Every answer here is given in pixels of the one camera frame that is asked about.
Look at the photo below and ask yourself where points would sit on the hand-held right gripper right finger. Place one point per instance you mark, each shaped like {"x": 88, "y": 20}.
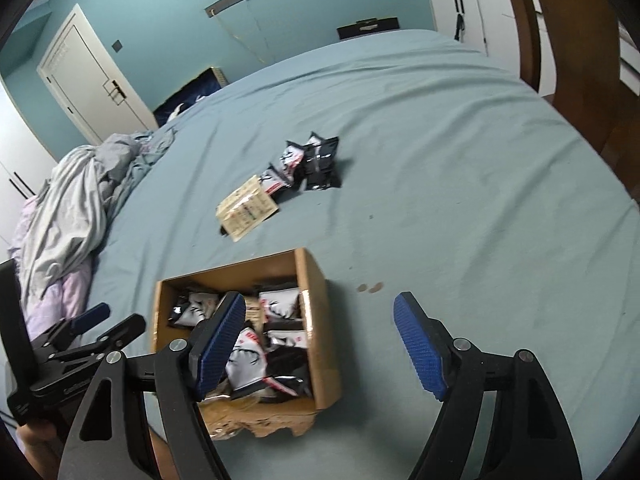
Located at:
{"x": 420, "y": 345}

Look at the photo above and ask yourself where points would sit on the blue bed sheet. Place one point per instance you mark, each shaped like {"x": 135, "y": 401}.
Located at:
{"x": 425, "y": 185}

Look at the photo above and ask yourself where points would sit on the brown wooden chair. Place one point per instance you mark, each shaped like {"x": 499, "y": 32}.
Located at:
{"x": 575, "y": 35}

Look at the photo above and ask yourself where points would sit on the white cabinet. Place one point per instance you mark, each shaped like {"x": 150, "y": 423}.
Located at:
{"x": 495, "y": 15}

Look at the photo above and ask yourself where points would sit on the beige snack packet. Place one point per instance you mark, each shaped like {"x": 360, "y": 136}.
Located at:
{"x": 255, "y": 312}
{"x": 252, "y": 220}
{"x": 235, "y": 197}

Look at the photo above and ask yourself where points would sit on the grey crumpled blanket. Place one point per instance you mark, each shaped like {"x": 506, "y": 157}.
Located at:
{"x": 75, "y": 210}

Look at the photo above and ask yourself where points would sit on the plain black snack pouch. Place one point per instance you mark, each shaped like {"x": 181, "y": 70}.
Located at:
{"x": 322, "y": 165}

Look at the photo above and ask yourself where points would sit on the cardboard box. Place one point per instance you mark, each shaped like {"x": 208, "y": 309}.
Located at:
{"x": 320, "y": 310}

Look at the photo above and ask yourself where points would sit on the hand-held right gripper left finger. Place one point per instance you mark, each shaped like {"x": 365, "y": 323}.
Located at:
{"x": 220, "y": 345}

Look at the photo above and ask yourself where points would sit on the white door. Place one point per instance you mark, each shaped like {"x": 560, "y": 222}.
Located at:
{"x": 85, "y": 80}

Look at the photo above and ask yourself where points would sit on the white wardrobe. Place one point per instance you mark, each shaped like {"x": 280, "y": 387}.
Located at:
{"x": 20, "y": 160}

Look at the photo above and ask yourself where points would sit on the pile of black snack packets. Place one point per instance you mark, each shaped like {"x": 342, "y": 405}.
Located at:
{"x": 280, "y": 310}

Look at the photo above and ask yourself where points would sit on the antler print snack pouch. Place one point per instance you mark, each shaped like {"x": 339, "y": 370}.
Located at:
{"x": 275, "y": 182}
{"x": 292, "y": 157}

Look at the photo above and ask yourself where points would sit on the grey wall bracket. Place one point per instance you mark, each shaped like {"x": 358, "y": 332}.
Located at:
{"x": 225, "y": 4}

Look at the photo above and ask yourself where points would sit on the person's left hand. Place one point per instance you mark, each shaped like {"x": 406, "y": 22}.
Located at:
{"x": 42, "y": 450}

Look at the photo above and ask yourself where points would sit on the grey wall switch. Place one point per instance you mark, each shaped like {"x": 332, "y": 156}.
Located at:
{"x": 117, "y": 45}

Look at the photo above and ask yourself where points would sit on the pink quilt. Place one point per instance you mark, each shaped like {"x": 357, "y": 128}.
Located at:
{"x": 65, "y": 295}

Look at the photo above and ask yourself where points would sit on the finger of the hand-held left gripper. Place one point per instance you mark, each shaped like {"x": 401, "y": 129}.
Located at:
{"x": 120, "y": 332}
{"x": 90, "y": 316}

